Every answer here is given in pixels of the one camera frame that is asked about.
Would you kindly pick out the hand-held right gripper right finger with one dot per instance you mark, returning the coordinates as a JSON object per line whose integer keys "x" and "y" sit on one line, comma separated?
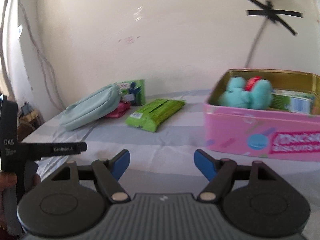
{"x": 203, "y": 165}

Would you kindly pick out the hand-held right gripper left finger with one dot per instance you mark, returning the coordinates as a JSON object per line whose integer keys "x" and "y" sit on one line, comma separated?
{"x": 121, "y": 163}

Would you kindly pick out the dark wooden furniture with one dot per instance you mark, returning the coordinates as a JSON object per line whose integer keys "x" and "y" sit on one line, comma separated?
{"x": 27, "y": 130}

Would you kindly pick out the black tape cross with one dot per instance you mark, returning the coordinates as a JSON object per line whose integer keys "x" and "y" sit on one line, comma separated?
{"x": 271, "y": 12}

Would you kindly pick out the wooden block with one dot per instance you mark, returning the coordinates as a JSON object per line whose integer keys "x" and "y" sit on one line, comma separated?
{"x": 30, "y": 117}

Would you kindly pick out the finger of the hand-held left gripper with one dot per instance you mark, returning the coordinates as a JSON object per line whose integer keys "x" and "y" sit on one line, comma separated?
{"x": 55, "y": 149}

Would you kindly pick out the green and blue toothpaste box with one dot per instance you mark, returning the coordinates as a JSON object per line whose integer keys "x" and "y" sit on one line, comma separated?
{"x": 292, "y": 101}

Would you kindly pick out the pink biscuit tin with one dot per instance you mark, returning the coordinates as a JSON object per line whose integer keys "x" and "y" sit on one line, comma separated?
{"x": 237, "y": 135}

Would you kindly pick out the teal and pink plush toy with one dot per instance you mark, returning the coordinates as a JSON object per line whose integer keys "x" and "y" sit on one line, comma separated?
{"x": 240, "y": 95}

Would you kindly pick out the person's left hand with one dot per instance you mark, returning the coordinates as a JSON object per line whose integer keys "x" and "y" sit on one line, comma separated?
{"x": 6, "y": 182}

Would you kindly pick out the striped blue bed sheet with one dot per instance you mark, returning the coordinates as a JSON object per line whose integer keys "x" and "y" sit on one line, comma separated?
{"x": 162, "y": 140}

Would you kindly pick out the green medicine box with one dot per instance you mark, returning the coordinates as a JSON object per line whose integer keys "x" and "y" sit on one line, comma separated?
{"x": 136, "y": 92}

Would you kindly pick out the teal fabric pouch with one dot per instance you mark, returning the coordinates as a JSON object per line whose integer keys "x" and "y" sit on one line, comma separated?
{"x": 87, "y": 107}

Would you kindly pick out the green tissue packet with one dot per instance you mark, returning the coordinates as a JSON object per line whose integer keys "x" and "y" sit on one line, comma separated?
{"x": 155, "y": 112}

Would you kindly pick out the pink packet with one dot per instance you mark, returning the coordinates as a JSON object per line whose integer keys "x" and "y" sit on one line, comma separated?
{"x": 118, "y": 111}

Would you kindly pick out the grey charger device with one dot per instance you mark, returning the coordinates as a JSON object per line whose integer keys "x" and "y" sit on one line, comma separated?
{"x": 26, "y": 108}

